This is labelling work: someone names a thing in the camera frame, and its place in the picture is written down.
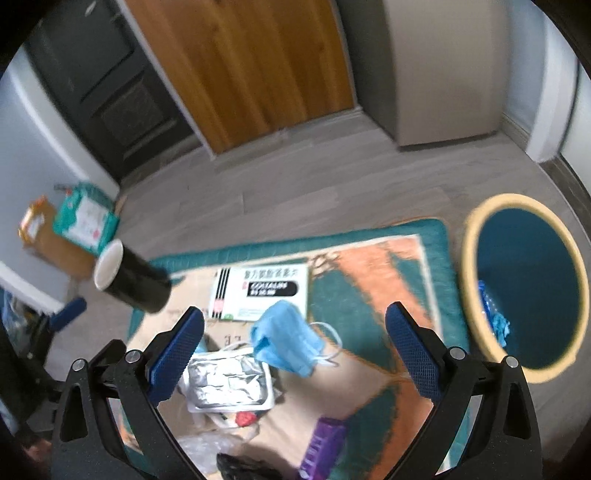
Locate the grey refrigerator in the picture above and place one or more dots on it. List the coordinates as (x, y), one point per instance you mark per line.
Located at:
(443, 69)

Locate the teal bin with beige rim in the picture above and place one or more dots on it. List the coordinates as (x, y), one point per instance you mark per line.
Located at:
(531, 258)

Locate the teal and orange patterned rug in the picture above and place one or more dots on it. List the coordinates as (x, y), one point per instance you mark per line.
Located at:
(364, 295)

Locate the yellow parcel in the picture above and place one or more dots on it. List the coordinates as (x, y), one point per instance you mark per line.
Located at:
(37, 221)

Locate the blue face mask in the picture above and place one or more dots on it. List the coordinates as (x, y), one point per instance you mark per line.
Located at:
(286, 337)

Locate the small red wrapper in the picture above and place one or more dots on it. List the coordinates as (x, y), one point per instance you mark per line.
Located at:
(245, 419)

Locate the silver foil tray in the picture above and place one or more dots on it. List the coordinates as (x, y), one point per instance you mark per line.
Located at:
(226, 378)

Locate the black plastic bag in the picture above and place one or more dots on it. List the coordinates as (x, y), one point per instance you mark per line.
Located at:
(242, 468)

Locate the wooden cabinet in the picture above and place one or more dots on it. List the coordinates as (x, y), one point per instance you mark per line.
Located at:
(249, 69)

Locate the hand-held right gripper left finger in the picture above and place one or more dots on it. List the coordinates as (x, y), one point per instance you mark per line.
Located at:
(178, 355)

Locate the clear plastic bag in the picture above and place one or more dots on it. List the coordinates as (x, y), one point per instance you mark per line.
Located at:
(207, 445)

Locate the black cup with white inside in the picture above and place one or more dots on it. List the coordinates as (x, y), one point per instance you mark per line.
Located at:
(138, 281)

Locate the dark panelled door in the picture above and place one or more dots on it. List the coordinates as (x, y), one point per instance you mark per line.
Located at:
(111, 83)

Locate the blue plastic wrapper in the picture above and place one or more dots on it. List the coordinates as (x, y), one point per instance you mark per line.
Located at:
(494, 314)

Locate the teal parcel with white label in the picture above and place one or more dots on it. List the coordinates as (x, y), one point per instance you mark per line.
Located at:
(83, 217)

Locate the white medicine box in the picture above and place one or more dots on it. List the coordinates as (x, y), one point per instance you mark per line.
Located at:
(272, 300)

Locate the purple box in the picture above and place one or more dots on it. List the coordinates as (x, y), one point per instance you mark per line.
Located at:
(323, 443)

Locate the brown cardboard box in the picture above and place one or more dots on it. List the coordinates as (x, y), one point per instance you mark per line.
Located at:
(64, 256)

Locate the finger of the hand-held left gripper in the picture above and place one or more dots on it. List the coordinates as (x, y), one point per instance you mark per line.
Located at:
(69, 314)

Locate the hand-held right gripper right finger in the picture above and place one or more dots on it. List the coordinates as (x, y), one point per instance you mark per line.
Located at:
(411, 350)

